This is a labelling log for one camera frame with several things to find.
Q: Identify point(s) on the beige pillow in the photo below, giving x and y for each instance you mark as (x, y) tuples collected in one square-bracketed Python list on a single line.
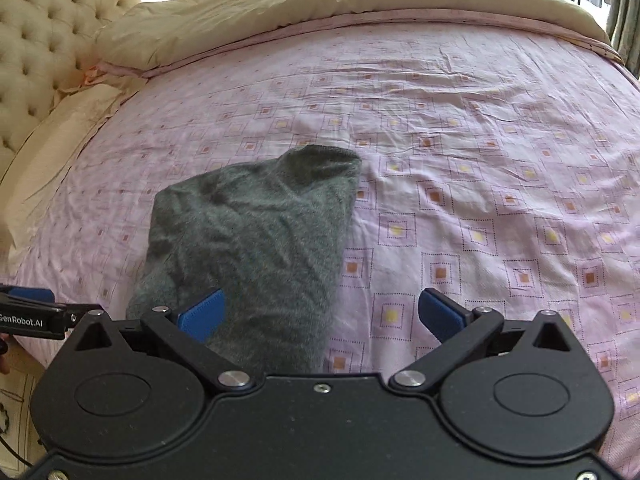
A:
[(41, 164)]

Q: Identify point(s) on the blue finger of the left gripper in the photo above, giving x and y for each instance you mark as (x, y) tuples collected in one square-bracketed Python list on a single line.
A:
[(28, 293)]

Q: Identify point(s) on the beige folded duvet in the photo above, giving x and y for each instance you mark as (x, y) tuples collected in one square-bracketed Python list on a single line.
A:
[(157, 34)]

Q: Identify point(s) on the pink patterned bed sheet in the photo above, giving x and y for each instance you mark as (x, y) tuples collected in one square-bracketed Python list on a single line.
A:
[(499, 166)]

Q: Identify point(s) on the beige tufted headboard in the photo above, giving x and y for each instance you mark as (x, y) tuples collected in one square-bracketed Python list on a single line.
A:
[(46, 47)]

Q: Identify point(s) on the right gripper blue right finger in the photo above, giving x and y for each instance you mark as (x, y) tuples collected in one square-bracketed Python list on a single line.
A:
[(464, 337)]

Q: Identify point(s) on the grey argyle knit sweater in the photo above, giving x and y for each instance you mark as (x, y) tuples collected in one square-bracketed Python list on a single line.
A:
[(270, 235)]

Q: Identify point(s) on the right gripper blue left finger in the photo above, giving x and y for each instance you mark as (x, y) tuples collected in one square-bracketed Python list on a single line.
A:
[(182, 333)]

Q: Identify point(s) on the green striped curtain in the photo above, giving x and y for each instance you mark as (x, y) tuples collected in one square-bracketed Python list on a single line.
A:
[(623, 30)]

